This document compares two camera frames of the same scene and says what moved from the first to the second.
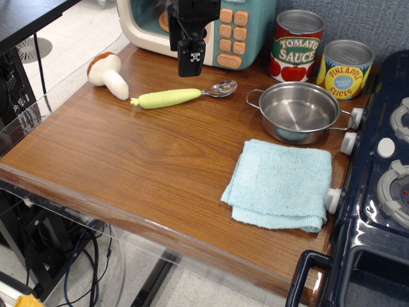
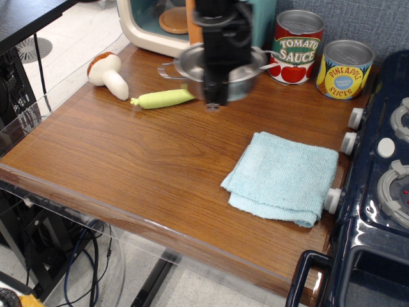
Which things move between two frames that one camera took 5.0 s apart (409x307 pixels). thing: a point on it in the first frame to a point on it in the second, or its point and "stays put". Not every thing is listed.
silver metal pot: x=299 y=113 to x=189 y=67
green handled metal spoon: x=153 y=98 stays put
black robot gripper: x=188 y=20 to x=227 y=29
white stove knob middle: x=347 y=142 stays put
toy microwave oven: x=243 y=33 stays put
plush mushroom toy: x=104 y=70 stays put
